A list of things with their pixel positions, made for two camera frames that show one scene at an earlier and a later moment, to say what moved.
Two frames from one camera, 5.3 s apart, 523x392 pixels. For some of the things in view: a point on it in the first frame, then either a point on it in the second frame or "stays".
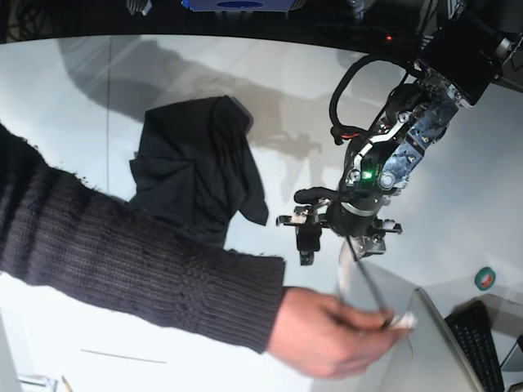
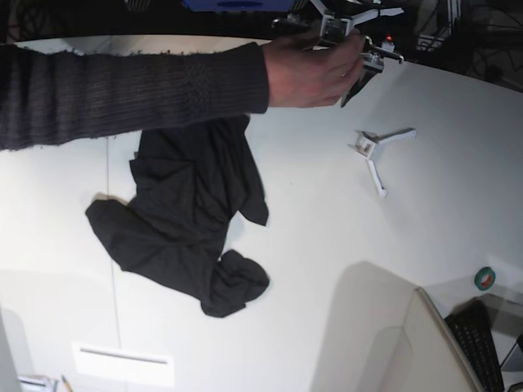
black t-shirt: x=195 y=169 stays
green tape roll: x=485 y=278 stays
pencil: x=68 y=386 stays
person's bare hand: x=332 y=341 to x=301 y=76
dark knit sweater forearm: x=55 y=229 to x=48 y=97
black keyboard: x=470 y=325 stays
